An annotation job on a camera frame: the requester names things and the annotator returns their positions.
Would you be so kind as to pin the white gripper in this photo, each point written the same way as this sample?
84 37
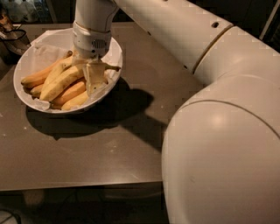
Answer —
89 43

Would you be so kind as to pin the large top yellow banana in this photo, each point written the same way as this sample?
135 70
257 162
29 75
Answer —
65 79

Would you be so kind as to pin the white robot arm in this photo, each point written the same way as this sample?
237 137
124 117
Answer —
221 150

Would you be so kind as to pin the orange-yellow middle banana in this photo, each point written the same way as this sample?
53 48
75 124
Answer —
70 92

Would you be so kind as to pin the yellow banana behind top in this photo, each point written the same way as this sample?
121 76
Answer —
58 69

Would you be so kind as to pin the yellow banana front right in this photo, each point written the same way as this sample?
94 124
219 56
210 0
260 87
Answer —
78 100

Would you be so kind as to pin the white oval bowl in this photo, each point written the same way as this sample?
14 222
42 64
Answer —
45 50

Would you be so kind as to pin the orange banana far left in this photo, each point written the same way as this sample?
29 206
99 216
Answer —
39 77

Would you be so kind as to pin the small banana left low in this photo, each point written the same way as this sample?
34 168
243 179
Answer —
36 91

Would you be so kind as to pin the white bottles on shelf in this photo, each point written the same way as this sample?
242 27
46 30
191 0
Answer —
28 11

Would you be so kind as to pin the white object bottom left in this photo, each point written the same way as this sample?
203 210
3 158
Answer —
7 217

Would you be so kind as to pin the dark wire basket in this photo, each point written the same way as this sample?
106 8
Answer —
13 45

